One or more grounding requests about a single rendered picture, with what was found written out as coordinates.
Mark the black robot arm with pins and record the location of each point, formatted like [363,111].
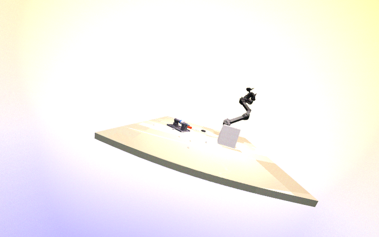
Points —
[246,115]

